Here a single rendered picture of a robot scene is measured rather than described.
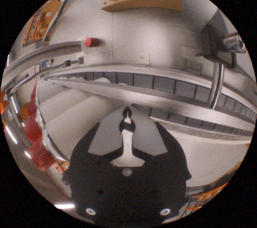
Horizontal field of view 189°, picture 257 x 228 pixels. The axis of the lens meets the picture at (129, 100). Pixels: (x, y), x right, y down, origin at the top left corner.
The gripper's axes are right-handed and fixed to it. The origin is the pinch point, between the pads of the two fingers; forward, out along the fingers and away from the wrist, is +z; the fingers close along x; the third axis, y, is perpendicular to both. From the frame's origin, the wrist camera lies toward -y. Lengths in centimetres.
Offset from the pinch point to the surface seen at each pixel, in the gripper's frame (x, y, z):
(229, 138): 21.3, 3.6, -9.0
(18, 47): -747, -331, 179
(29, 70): -710, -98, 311
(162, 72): 5.8, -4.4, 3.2
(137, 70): 1.9, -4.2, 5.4
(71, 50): -19.5, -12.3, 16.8
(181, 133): 8.6, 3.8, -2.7
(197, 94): 11.6, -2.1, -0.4
